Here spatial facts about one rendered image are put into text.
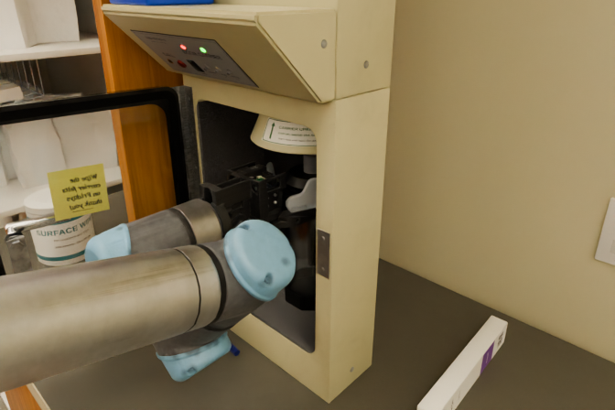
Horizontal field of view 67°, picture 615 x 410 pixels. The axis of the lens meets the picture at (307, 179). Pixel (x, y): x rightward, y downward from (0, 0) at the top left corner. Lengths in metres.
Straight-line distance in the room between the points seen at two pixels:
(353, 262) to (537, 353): 0.42
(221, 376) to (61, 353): 0.50
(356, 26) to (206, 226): 0.30
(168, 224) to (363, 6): 0.34
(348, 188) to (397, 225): 0.51
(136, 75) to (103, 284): 0.49
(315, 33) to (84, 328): 0.34
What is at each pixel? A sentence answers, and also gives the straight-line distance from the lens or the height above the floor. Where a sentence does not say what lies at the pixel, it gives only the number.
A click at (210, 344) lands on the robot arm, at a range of 0.55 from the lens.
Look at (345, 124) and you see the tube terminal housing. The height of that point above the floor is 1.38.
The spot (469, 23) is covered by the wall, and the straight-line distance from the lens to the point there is 0.93.
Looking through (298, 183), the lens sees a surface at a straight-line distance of 0.73.
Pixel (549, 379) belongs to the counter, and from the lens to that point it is 0.92.
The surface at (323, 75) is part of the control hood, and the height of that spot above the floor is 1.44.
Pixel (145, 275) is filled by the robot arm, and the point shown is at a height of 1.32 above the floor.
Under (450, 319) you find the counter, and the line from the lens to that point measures 0.98.
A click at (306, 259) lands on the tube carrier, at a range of 0.78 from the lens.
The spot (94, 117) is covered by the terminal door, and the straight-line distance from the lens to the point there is 0.74.
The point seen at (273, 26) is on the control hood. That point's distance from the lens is 0.47.
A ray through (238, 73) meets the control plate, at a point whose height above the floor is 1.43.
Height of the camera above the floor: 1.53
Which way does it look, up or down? 22 degrees down
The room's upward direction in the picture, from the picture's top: straight up
